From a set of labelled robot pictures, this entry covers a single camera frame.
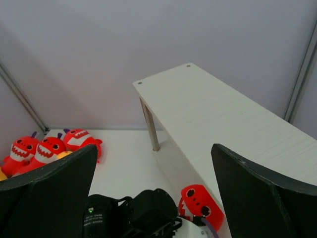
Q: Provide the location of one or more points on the red shark plush back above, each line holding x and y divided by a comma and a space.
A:
75, 139

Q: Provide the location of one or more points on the yellow plush polka-dot middle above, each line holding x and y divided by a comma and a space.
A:
63, 154

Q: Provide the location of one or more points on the red shark plush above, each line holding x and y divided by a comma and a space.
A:
75, 139
21, 152
197, 206
46, 152

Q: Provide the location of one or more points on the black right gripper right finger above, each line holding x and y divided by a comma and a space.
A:
260, 202

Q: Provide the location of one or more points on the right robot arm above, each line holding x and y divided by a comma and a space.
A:
151, 214

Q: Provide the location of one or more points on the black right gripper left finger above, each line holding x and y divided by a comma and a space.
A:
48, 202

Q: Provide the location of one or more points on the white two-tier shelf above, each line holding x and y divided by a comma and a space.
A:
196, 110

